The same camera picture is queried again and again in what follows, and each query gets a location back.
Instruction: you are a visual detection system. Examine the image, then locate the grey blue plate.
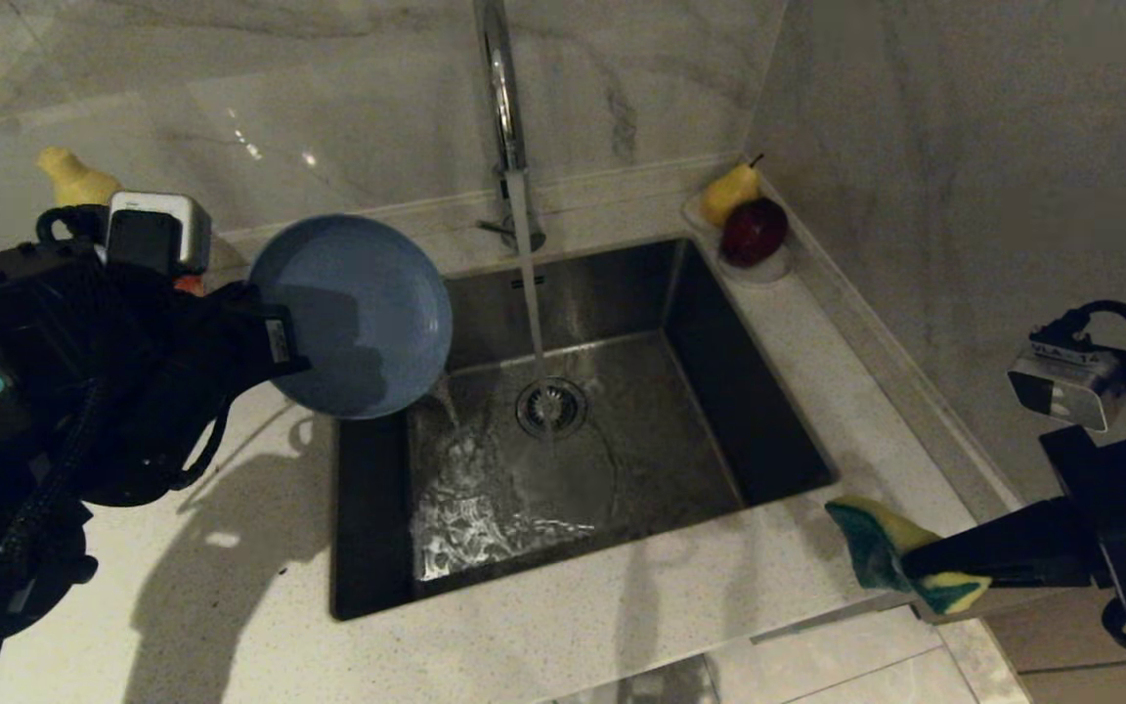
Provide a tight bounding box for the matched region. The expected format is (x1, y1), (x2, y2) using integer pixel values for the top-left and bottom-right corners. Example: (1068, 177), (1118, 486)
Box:
(248, 213), (454, 419)

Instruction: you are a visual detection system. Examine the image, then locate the yellow green sponge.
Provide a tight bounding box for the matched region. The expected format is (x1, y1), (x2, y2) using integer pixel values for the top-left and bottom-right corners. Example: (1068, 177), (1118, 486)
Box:
(825, 496), (994, 615)

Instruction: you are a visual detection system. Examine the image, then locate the orange label dish soap bottle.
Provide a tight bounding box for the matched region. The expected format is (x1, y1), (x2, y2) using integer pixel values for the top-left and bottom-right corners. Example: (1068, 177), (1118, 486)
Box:
(38, 147), (207, 296)

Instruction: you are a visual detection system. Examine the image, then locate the stainless steel sink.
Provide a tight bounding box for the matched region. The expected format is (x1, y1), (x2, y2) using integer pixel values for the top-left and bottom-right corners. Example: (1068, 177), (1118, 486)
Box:
(331, 238), (838, 620)

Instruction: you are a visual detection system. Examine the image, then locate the running water stream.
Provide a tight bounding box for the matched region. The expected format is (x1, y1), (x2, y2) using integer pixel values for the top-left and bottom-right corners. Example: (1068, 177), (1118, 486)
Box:
(507, 171), (556, 433)

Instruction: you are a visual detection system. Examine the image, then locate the round metal drain strainer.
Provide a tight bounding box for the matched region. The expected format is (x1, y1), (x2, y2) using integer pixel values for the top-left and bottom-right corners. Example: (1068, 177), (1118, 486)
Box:
(514, 378), (589, 441)

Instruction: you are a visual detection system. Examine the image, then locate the chrome faucet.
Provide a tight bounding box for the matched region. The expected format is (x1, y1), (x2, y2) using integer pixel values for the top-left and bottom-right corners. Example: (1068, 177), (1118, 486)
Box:
(473, 0), (546, 255)

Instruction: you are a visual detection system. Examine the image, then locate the small white dish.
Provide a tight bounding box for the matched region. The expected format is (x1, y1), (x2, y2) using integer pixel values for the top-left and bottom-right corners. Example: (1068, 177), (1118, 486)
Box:
(682, 194), (794, 286)

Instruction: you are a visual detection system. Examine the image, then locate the dark red apple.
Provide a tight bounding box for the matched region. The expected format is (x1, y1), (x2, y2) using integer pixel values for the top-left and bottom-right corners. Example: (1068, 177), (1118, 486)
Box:
(717, 198), (789, 270)

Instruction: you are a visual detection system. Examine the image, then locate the yellow pear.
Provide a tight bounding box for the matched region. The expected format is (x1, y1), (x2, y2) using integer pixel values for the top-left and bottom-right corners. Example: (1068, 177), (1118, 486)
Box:
(700, 154), (764, 228)

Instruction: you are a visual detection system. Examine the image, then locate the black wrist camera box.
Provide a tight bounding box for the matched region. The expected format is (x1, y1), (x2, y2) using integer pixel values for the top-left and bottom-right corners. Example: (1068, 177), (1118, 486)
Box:
(106, 191), (212, 277)
(1008, 337), (1126, 433)

